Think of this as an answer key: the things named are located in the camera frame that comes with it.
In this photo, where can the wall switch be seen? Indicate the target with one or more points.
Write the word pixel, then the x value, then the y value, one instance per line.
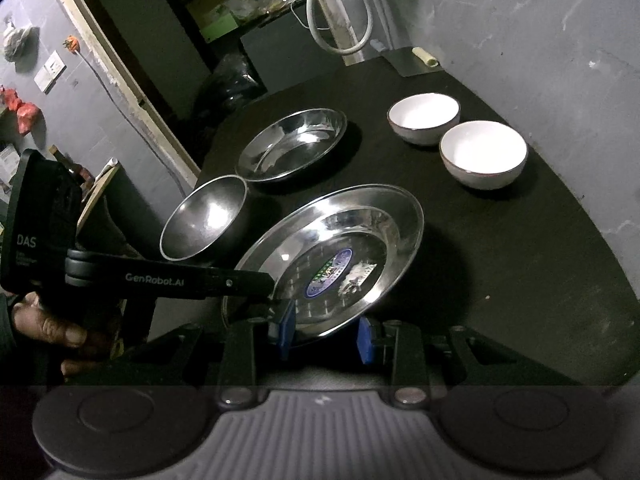
pixel 50 71

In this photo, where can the white hanging bag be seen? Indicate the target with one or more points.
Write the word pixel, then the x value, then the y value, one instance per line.
pixel 17 40

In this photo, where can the black plastic bag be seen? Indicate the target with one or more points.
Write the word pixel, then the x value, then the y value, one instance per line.
pixel 230 87

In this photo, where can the cream door frame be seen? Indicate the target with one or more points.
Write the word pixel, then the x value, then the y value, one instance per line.
pixel 125 80

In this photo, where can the wooden board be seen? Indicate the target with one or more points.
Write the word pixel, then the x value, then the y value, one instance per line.
pixel 97 190

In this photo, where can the white ceramic bowl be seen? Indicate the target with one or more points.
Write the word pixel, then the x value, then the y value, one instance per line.
pixel 424 117
pixel 482 155

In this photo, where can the red plastic bag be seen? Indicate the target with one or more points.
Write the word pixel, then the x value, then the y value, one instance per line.
pixel 22 110

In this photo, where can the steel plate with sticker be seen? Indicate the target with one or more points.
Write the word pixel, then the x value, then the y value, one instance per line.
pixel 350 230

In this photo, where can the person's left hand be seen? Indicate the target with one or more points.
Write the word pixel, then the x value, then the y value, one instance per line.
pixel 45 330

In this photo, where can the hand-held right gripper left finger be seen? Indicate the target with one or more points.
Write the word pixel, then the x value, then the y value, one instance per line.
pixel 284 332

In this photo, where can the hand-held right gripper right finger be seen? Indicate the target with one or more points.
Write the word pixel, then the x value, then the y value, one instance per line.
pixel 365 342

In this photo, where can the plain steel plate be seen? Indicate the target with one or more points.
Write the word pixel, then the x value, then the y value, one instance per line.
pixel 290 147

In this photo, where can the orange plug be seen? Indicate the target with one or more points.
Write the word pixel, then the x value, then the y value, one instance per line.
pixel 71 43

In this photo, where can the green box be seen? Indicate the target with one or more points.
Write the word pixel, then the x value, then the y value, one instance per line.
pixel 220 27

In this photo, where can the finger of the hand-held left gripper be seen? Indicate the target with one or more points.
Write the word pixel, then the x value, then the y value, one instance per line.
pixel 175 280

